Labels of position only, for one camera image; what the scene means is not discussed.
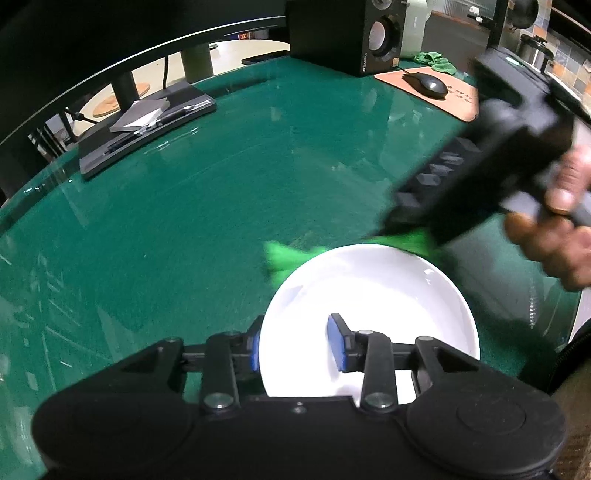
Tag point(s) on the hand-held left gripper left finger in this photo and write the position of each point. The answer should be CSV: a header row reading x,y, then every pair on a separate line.
x,y
253,355

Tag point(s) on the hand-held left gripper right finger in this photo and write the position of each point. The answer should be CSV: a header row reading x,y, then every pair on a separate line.
x,y
334,344

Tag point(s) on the white bowl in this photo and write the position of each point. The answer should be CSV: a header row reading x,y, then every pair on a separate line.
x,y
383,295

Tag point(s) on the green cleaning cloth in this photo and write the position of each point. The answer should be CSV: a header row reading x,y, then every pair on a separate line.
x,y
284,258

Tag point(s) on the person's right hand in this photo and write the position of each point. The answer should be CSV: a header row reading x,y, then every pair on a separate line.
x,y
554,240

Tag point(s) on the tan mouse pad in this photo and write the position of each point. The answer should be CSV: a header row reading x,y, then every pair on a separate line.
x,y
459,100

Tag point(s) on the black computer mouse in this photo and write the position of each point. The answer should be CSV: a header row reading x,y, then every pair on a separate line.
x,y
427,84

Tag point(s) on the small crumpled green cloth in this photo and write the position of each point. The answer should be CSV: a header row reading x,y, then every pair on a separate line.
x,y
436,62

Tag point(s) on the steel pot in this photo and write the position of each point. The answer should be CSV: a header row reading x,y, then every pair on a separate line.
x,y
535,46

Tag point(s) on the white humidifier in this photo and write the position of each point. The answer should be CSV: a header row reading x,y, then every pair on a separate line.
x,y
413,27

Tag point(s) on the black wooden speaker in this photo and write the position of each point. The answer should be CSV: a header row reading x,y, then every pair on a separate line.
x,y
376,37

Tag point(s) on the black flat device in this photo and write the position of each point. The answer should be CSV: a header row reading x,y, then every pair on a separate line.
x,y
258,57

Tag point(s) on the black pen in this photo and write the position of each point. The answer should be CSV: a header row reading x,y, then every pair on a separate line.
x,y
173,113

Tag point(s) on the black monitor stand base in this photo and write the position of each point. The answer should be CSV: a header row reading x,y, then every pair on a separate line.
x,y
194,99

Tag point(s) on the grey notepad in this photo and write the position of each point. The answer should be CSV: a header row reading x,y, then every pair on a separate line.
x,y
138,115

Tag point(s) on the round wooden board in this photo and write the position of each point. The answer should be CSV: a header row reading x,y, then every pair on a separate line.
x,y
117,104

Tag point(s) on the black computer monitor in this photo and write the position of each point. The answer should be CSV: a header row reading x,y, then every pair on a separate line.
x,y
92,37

